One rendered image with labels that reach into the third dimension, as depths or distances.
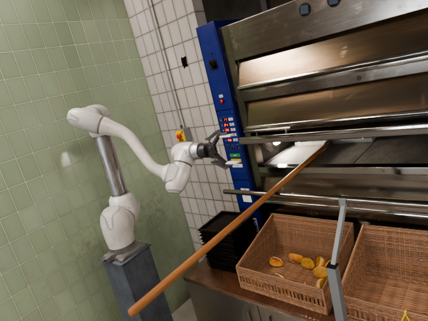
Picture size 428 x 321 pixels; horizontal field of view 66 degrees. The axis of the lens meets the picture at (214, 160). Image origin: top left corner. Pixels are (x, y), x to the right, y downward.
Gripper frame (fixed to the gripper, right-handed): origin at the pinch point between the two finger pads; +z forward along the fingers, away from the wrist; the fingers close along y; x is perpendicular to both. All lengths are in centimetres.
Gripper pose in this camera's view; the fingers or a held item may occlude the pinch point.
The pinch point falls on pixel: (233, 149)
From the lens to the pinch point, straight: 158.5
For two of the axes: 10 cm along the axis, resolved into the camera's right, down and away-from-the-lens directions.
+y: 2.4, 9.4, 2.4
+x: -6.2, 3.4, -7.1
